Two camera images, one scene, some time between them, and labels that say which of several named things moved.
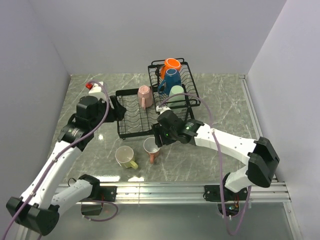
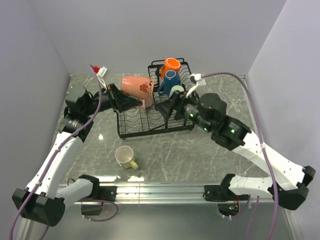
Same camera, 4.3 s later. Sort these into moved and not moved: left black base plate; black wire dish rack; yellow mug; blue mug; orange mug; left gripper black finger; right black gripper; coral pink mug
Moved: coral pink mug; left gripper black finger; right black gripper
Not moved: blue mug; orange mug; left black base plate; black wire dish rack; yellow mug
